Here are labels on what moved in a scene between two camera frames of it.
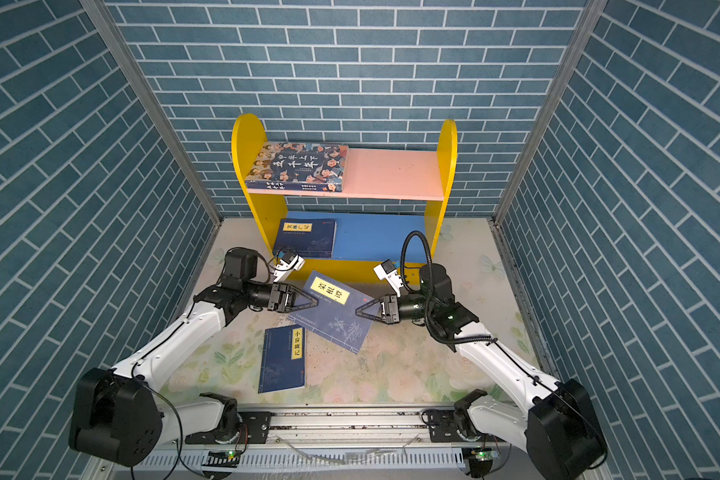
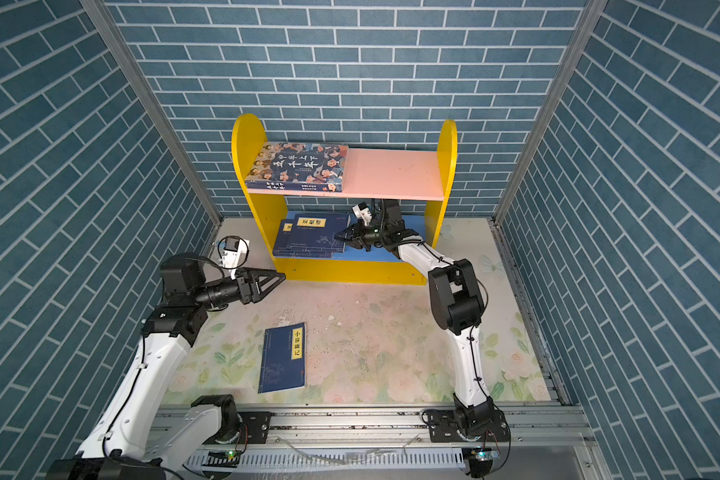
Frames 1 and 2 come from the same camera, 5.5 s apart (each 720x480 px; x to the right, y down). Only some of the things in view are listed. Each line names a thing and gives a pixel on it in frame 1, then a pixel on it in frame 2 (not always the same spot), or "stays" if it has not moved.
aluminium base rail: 346,445 stays
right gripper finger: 376,316 -> 346,235
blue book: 284,359 stays
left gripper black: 281,299 -> 251,295
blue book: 335,316 -> 312,235
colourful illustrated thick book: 299,166 stays
